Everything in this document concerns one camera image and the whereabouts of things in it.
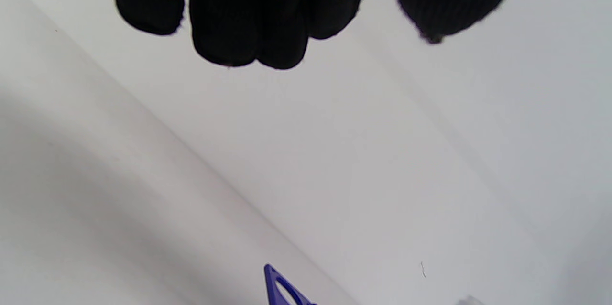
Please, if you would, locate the blue plastic test tube rack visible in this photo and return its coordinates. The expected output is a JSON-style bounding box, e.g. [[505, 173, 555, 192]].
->
[[263, 263, 317, 305]]

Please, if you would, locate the person's left hand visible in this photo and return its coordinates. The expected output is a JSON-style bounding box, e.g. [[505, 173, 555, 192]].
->
[[108, 0, 534, 70]]

